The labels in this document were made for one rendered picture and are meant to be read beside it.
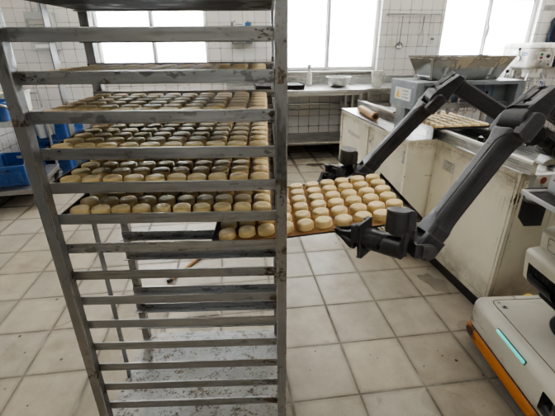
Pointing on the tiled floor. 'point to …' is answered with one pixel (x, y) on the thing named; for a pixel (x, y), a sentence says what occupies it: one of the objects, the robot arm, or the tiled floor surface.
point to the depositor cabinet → (414, 190)
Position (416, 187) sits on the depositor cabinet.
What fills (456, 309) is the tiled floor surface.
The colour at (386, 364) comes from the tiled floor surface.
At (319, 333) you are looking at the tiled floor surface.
